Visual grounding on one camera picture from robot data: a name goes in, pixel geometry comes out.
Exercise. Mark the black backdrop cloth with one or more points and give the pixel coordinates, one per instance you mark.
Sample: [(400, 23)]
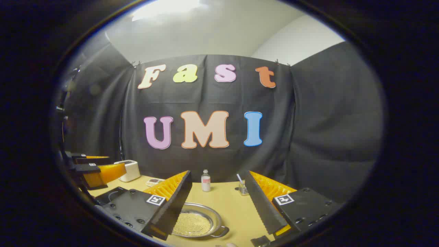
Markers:
[(319, 130)]

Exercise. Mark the clear glass holder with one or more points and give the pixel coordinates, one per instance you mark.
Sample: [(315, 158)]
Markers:
[(243, 189)]

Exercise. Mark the clear plastic bottle pink label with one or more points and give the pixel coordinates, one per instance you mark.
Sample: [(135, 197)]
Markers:
[(205, 181)]

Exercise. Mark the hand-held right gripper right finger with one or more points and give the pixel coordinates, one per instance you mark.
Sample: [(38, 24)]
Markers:
[(262, 206)]

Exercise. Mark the white toaster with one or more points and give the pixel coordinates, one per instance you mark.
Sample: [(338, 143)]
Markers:
[(130, 170)]

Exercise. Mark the white straw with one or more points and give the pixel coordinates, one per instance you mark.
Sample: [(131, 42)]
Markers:
[(239, 177)]

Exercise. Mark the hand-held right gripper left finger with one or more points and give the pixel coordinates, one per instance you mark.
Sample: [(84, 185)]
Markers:
[(178, 202)]

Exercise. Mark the pile of yellow beans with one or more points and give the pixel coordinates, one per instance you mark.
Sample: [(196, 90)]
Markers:
[(192, 224)]

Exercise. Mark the white divided dish of beans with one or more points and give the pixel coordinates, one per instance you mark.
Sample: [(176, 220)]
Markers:
[(155, 181)]

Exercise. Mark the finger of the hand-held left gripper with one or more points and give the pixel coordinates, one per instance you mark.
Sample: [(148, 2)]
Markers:
[(91, 160), (92, 176)]

